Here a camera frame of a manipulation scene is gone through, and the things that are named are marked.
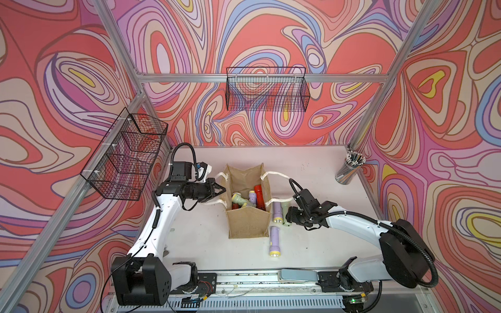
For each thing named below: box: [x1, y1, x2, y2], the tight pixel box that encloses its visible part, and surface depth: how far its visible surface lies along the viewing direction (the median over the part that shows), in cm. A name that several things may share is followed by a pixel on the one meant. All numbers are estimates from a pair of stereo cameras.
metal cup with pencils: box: [334, 150, 366, 186], surface depth 95 cm
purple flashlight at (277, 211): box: [272, 201, 284, 224], surface depth 90 cm
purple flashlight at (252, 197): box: [248, 189, 257, 205], surface depth 94 cm
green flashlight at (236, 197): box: [231, 191, 250, 209], surface depth 90 cm
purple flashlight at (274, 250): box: [269, 225, 281, 258], surface depth 83 cm
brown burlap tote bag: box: [224, 163, 271, 239], surface depth 83 cm
